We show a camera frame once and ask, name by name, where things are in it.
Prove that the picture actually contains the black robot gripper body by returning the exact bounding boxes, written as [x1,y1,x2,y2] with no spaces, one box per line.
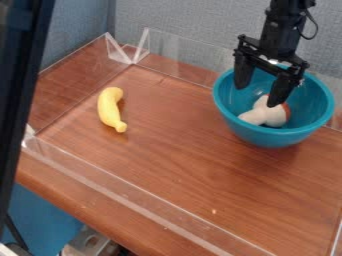
[233,0,312,77]

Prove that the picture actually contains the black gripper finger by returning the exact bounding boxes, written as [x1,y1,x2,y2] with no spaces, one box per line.
[233,50,255,89]
[267,72,303,108]

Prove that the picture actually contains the blue plastic bowl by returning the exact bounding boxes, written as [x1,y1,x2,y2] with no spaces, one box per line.
[212,69,335,148]

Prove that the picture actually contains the white mushroom with red cap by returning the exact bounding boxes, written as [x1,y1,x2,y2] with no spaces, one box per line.
[237,95,291,127]

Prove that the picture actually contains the dark blurred foreground arm link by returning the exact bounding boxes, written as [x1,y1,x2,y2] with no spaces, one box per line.
[0,0,56,234]

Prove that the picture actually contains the yellow toy banana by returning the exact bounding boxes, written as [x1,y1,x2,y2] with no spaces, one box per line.
[97,87,126,133]

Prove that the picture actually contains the black stand leg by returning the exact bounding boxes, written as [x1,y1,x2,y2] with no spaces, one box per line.
[5,214,28,250]

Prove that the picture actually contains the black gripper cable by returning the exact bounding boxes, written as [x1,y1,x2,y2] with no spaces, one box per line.
[296,9,320,41]

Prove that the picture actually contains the clear acrylic barrier frame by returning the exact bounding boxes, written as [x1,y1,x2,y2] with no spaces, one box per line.
[17,28,342,256]

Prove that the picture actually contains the grey metal bracket under table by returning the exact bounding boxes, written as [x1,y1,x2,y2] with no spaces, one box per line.
[60,226,118,256]

